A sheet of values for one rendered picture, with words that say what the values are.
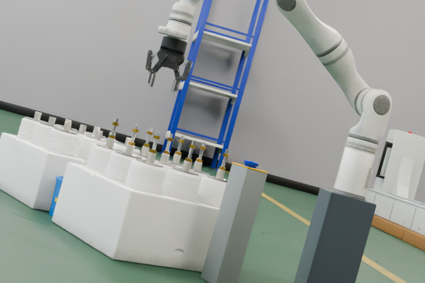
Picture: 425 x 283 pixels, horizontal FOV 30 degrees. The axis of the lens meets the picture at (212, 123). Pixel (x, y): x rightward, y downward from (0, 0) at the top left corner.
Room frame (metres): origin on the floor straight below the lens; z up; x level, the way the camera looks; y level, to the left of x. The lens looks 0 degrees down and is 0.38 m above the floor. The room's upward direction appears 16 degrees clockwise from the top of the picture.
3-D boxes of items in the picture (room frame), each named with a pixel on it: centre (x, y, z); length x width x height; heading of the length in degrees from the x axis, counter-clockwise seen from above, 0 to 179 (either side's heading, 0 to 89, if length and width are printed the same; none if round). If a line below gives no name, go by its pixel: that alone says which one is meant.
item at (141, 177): (2.10, 0.13, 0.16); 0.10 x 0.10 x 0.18
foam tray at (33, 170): (2.71, 0.42, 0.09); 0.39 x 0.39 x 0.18; 37
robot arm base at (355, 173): (2.37, -0.45, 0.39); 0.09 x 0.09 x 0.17; 6
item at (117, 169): (2.19, 0.20, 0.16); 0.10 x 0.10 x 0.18
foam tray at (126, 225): (2.26, 0.10, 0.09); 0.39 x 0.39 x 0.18; 36
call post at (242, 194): (2.07, -0.13, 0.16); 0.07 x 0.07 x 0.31; 36
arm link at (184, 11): (2.37, 0.17, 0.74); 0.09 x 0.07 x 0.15; 159
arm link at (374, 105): (2.37, -0.45, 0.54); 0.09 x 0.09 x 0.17; 23
